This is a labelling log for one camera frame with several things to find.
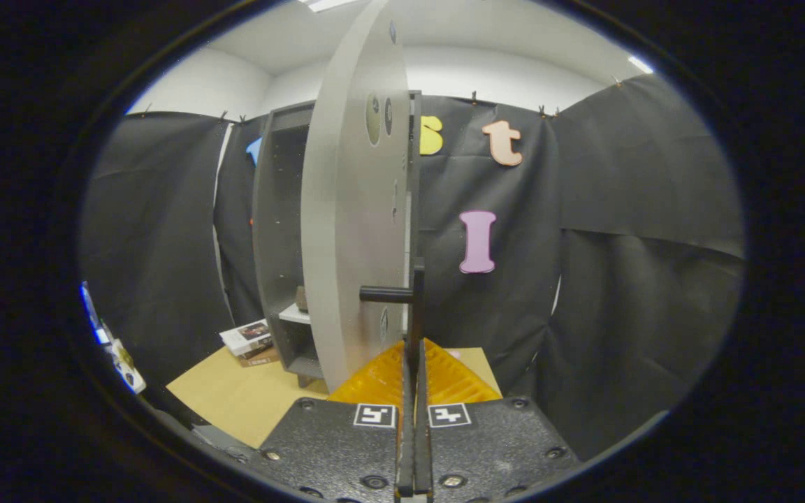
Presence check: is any black backdrop cloth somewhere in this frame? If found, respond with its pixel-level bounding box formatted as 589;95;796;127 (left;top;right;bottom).
81;73;746;462

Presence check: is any brown book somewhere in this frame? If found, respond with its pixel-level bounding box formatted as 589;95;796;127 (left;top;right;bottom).
238;347;282;368

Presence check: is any grey shoe cabinet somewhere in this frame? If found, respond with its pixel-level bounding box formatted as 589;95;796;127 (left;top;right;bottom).
252;91;423;388

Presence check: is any white printed box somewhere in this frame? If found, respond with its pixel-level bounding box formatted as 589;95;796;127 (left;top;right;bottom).
219;319;274;357

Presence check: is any black door handle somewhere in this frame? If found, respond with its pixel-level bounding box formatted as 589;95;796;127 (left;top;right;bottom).
359;260;426;371

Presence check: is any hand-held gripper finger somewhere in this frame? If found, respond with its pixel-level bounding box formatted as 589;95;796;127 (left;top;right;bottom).
413;339;581;500
252;339;417;500

